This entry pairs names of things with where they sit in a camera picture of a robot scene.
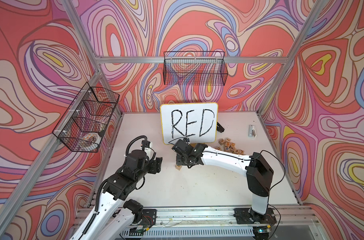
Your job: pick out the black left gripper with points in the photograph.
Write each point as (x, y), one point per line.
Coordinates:
(155, 165)

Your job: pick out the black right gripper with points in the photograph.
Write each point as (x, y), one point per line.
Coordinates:
(179, 162)

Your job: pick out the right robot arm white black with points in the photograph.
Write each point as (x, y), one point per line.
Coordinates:
(255, 168)

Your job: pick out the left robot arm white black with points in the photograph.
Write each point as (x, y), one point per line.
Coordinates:
(113, 212)

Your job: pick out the whiteboard with yellow rim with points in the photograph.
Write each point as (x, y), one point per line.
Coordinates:
(195, 121)

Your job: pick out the black binder clip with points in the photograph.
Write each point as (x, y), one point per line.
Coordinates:
(220, 128)

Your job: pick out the tape roll in basket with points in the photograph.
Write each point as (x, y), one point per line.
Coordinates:
(90, 141)

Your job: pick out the grey whiteboard eraser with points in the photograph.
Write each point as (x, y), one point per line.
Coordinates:
(252, 131)

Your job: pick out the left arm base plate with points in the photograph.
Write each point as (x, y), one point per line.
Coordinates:
(145, 218)

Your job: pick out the black wire basket left wall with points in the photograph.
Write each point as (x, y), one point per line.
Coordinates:
(90, 112)

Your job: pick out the black wire basket wall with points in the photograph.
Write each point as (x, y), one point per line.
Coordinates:
(90, 112)
(195, 68)

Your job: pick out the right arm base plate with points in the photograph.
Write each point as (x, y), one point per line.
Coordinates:
(248, 216)

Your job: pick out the black wire basket back wall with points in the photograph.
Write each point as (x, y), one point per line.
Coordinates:
(195, 68)

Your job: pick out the aluminium rail at front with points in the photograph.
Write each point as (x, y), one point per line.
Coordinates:
(286, 215)

